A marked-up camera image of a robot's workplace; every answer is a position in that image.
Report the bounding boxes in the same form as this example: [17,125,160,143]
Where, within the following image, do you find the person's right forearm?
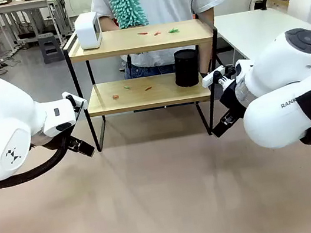
[97,13,121,34]

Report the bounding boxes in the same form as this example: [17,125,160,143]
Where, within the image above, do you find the white boxy speaker device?
[72,10,105,52]

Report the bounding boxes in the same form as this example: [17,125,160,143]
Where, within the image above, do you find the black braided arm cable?
[0,130,79,189]

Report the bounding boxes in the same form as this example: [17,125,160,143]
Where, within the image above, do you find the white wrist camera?
[199,64,229,89]
[61,88,90,121]

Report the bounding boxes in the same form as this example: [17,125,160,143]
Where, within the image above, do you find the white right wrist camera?
[199,64,229,89]

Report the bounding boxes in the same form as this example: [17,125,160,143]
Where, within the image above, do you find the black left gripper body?
[63,131,82,152]

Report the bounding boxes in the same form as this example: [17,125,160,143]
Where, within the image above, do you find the person's left forearm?
[189,7,224,76]

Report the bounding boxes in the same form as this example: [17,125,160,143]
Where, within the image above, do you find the large white side table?
[211,0,311,67]

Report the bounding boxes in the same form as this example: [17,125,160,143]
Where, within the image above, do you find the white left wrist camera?
[61,88,90,121]

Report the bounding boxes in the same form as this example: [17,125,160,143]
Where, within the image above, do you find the wooden two-tier black-framed shelf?
[60,8,235,158]

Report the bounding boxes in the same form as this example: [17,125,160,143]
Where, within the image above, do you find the teal chenille duster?
[105,0,150,32]

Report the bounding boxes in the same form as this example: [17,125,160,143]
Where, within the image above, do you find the white background workbench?
[0,0,76,56]

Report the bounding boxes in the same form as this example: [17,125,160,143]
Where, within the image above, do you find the grey plastic step stool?
[36,30,65,65]

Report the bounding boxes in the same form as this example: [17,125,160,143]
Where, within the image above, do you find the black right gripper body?
[216,78,249,121]

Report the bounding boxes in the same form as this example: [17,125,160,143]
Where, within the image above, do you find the black cylindrical container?
[170,47,204,90]

